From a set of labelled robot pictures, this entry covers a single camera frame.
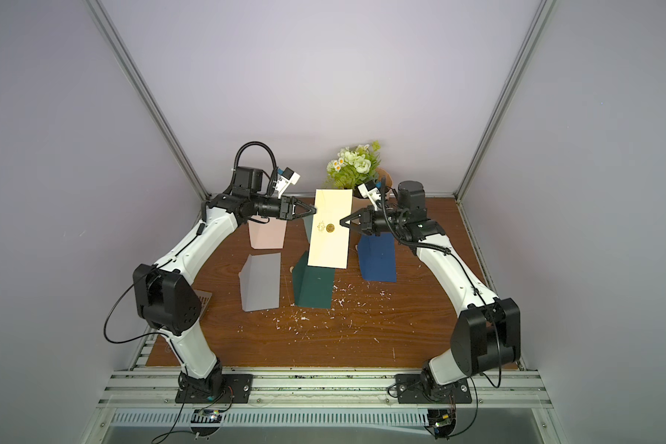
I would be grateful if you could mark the aluminium rail frame front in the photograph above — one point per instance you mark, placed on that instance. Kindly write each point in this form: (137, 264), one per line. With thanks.
(301, 387)

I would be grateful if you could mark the navy blue envelope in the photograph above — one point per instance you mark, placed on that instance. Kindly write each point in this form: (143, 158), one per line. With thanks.
(377, 259)

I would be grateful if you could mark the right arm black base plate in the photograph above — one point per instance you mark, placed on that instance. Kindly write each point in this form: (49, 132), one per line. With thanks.
(420, 388)

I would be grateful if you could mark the mint green envelope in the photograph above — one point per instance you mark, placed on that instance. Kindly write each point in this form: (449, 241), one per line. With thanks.
(308, 223)

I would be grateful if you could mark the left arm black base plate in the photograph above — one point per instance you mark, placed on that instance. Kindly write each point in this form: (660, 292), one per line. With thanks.
(219, 388)

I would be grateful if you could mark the artificial green flower plant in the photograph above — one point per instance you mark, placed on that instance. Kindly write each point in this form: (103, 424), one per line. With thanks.
(354, 166)

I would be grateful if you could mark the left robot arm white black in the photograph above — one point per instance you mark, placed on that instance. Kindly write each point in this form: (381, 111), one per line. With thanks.
(164, 295)

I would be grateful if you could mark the cream yellow envelope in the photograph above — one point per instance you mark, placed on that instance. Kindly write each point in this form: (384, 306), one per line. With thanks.
(329, 244)

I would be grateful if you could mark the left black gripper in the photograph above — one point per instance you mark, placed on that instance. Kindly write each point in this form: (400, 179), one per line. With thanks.
(289, 209)

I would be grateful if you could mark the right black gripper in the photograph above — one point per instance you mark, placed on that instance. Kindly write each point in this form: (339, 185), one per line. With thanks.
(366, 221)

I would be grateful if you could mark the grey envelope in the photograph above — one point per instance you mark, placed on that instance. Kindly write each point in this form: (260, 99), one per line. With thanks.
(260, 282)

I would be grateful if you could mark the dark green envelope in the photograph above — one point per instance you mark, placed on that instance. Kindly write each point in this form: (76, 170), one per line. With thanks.
(312, 285)

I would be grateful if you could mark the pink envelope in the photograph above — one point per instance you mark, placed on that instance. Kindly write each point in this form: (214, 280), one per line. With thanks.
(267, 236)

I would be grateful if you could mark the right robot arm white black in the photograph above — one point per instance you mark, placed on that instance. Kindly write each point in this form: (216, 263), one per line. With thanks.
(487, 333)

